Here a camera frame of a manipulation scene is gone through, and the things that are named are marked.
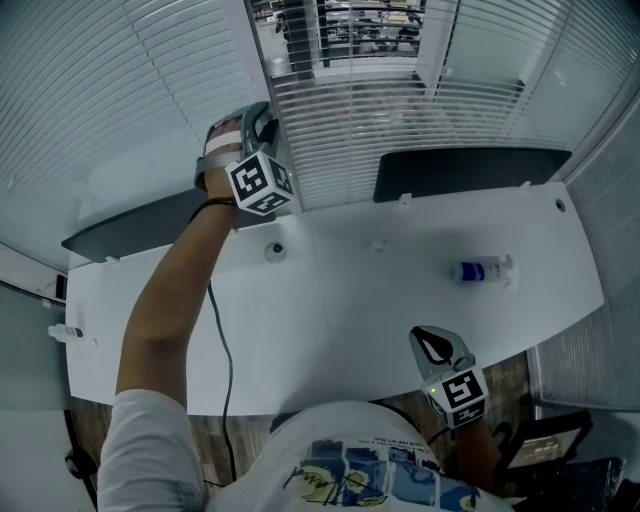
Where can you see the white divider clip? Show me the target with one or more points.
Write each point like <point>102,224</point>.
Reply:
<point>524,185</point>
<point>405,199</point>
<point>112,260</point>

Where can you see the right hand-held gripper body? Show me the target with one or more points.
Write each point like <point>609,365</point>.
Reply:
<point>460,395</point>

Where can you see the black wall socket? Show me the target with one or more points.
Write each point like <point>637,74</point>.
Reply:
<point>61,287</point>

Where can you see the small white plastic piece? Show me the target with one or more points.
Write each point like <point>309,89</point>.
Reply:
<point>377,246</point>

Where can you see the blue label spray bottle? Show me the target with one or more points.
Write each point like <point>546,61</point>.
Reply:
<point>472,271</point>

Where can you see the black wristband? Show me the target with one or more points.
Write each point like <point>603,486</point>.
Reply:
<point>220,202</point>

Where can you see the person's left forearm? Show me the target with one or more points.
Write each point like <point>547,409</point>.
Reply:
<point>165,300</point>

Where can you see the person's right forearm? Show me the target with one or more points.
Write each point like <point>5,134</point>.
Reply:
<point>472,450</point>

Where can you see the dark desk divider panel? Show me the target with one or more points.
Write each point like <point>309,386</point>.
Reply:
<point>140,230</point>
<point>460,175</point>

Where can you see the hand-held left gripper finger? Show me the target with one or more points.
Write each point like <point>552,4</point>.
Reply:
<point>249,125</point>
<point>270,142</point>

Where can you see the white outdoor pillar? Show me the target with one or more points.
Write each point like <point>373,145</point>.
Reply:
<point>435,45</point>

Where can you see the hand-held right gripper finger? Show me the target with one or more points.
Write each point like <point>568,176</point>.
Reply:
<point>421,361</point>
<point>456,345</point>

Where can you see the black railing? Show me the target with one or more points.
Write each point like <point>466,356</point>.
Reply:
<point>326,45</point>

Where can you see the small clear bottle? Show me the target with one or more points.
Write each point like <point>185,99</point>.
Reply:
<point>65,331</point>

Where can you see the person's left hand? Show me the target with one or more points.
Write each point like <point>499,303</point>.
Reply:
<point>227,125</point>

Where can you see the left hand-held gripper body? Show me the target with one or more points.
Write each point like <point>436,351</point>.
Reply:
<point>260,185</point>

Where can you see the person's white printed shirt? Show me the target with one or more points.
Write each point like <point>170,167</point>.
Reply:
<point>350,425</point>

